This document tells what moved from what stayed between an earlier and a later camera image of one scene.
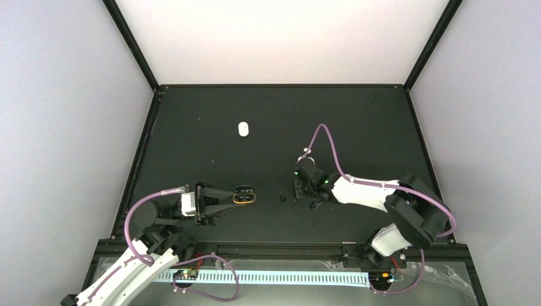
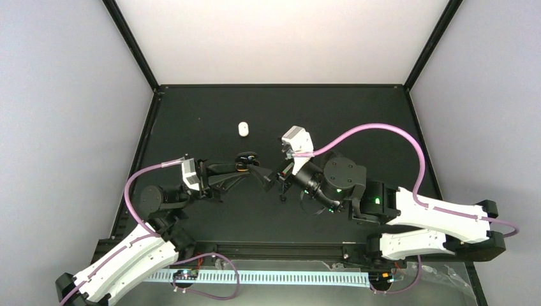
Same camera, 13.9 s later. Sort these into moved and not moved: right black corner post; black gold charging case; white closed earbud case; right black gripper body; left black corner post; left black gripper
Moved: left black gripper; right black gripper body; black gold charging case
Not moved: white closed earbud case; right black corner post; left black corner post
